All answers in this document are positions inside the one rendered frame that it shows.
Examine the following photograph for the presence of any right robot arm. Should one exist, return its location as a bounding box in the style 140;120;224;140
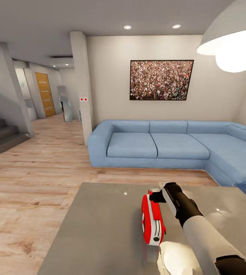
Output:
149;181;246;275

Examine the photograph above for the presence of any radio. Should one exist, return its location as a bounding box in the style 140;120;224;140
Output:
141;189;166;246

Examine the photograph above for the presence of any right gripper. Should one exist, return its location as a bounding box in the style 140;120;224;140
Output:
149;190;166;203

